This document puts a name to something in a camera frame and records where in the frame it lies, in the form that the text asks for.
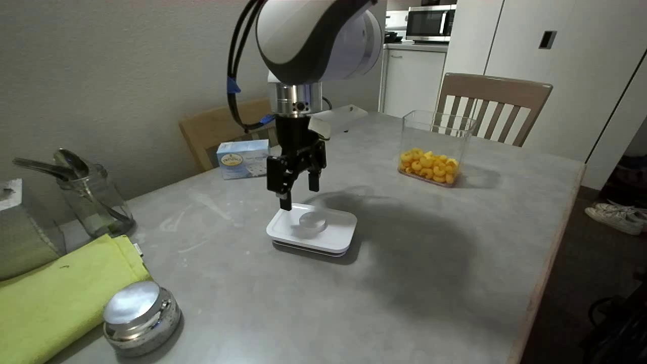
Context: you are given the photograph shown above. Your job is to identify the plain wooden chair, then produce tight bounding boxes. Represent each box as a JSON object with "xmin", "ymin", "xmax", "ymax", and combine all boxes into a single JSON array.
[{"xmin": 179, "ymin": 100, "xmax": 279, "ymax": 174}]

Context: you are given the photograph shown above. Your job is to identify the metal spoon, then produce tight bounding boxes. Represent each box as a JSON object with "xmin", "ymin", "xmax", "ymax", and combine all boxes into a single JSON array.
[{"xmin": 55, "ymin": 147, "xmax": 97, "ymax": 180}]

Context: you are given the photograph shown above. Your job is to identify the black wall plate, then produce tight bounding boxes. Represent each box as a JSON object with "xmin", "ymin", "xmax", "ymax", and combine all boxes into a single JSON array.
[{"xmin": 537, "ymin": 29, "xmax": 561, "ymax": 51}]

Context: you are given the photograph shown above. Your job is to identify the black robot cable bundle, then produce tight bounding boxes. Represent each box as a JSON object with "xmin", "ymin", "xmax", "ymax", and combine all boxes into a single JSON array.
[{"xmin": 226, "ymin": 0, "xmax": 279, "ymax": 133}]

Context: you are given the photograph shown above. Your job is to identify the silver microwave oven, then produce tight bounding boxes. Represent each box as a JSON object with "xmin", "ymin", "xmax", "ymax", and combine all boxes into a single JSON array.
[{"xmin": 405, "ymin": 4, "xmax": 459, "ymax": 44}]

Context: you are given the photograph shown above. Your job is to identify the white shoe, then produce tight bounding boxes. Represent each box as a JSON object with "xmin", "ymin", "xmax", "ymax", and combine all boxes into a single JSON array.
[
  {"xmin": 602, "ymin": 200, "xmax": 647, "ymax": 223},
  {"xmin": 582, "ymin": 203, "xmax": 647, "ymax": 237}
]

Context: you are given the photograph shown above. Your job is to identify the white rectangular container lid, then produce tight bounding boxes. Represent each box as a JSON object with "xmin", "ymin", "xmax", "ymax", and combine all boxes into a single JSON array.
[{"xmin": 265, "ymin": 203, "xmax": 360, "ymax": 260}]

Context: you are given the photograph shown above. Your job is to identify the clear plastic bin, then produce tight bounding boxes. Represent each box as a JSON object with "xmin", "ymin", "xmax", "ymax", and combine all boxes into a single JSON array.
[{"xmin": 0, "ymin": 200, "xmax": 68, "ymax": 283}]

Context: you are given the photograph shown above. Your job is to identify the metal tongs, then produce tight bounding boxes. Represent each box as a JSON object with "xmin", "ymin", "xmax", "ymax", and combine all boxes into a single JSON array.
[{"xmin": 13, "ymin": 156, "xmax": 78, "ymax": 185}]

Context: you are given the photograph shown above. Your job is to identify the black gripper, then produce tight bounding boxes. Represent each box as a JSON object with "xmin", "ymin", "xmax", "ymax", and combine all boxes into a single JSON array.
[{"xmin": 265, "ymin": 114, "xmax": 330, "ymax": 212}]

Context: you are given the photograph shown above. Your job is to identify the wooden chair with white slats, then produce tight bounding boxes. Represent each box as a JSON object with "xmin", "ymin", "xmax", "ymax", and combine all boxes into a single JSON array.
[{"xmin": 430, "ymin": 70, "xmax": 554, "ymax": 149}]

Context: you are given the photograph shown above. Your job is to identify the small blue cardboard box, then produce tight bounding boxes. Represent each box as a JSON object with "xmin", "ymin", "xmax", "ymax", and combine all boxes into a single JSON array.
[{"xmin": 215, "ymin": 137, "xmax": 273, "ymax": 182}]

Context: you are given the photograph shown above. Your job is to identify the clear plastic food container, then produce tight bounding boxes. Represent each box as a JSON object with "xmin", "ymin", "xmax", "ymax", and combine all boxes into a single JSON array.
[{"xmin": 398, "ymin": 108, "xmax": 476, "ymax": 191}]

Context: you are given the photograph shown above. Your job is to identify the green folded cloth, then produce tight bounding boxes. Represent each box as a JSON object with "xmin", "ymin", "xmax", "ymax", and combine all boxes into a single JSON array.
[{"xmin": 0, "ymin": 233, "xmax": 152, "ymax": 364}]

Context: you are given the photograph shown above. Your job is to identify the white kitchen cabinet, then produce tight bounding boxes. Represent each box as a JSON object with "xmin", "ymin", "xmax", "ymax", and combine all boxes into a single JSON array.
[{"xmin": 379, "ymin": 42, "xmax": 450, "ymax": 131}]

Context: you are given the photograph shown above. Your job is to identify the orange puffed snacks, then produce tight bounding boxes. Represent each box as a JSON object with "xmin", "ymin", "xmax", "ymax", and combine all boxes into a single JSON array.
[{"xmin": 398, "ymin": 147, "xmax": 462, "ymax": 188}]

